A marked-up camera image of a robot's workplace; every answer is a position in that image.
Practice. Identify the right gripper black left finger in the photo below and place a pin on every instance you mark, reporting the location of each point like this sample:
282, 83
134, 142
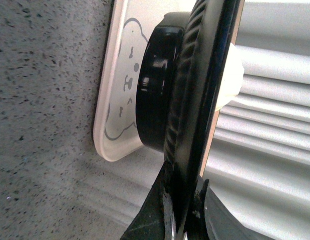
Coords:
155, 220

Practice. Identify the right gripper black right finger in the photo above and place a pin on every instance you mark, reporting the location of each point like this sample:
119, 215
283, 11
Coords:
209, 219

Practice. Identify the white steamed bun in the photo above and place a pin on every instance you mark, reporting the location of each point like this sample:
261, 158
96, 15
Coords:
232, 78

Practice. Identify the beige plate with black rim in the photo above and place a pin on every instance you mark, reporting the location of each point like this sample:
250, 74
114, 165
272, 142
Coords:
177, 91

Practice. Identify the white bear print tray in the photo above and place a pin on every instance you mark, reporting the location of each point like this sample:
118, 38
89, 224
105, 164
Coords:
115, 132

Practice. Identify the grey pleated curtain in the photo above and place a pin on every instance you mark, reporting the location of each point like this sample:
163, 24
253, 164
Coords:
259, 162

